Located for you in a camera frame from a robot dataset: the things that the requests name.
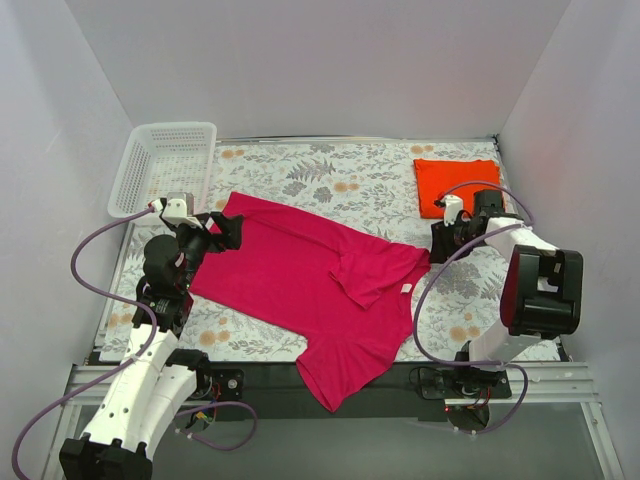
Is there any white plastic basket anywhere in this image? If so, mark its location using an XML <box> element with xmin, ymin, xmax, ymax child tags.
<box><xmin>107</xmin><ymin>121</ymin><xmax>217</xmax><ymax>219</ymax></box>

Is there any magenta t-shirt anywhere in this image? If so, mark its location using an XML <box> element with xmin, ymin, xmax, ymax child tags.
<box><xmin>191</xmin><ymin>192</ymin><xmax>430</xmax><ymax>412</ymax></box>

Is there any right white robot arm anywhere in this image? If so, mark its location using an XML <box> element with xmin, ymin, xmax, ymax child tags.
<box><xmin>421</xmin><ymin>189</ymin><xmax>583</xmax><ymax>398</ymax></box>

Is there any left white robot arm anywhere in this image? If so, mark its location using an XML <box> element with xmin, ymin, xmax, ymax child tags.
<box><xmin>59</xmin><ymin>212</ymin><xmax>244</xmax><ymax>479</ymax></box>

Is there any folded orange t-shirt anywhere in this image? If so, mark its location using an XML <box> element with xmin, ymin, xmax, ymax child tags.
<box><xmin>413</xmin><ymin>159</ymin><xmax>501</xmax><ymax>220</ymax></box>

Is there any floral table mat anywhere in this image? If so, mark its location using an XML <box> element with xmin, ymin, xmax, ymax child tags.
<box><xmin>98</xmin><ymin>139</ymin><xmax>559</xmax><ymax>364</ymax></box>

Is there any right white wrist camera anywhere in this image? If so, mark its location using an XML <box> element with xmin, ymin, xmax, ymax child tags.
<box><xmin>434</xmin><ymin>194</ymin><xmax>464</xmax><ymax>227</ymax></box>

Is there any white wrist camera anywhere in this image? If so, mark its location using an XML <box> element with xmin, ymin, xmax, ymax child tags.
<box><xmin>434</xmin><ymin>194</ymin><xmax>464</xmax><ymax>227</ymax></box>
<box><xmin>148</xmin><ymin>192</ymin><xmax>201</xmax><ymax>231</ymax></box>

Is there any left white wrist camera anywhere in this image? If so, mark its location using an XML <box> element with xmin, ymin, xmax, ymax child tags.
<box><xmin>148</xmin><ymin>192</ymin><xmax>201</xmax><ymax>231</ymax></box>

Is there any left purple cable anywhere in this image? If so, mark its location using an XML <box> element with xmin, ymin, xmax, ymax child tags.
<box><xmin>10</xmin><ymin>202</ymin><xmax>259</xmax><ymax>480</ymax></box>

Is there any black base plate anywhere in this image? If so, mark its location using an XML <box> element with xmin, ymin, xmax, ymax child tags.
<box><xmin>186</xmin><ymin>362</ymin><xmax>512</xmax><ymax>422</ymax></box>

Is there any aluminium frame rail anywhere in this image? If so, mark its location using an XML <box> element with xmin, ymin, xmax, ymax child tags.
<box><xmin>42</xmin><ymin>349</ymin><xmax>626</xmax><ymax>480</ymax></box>

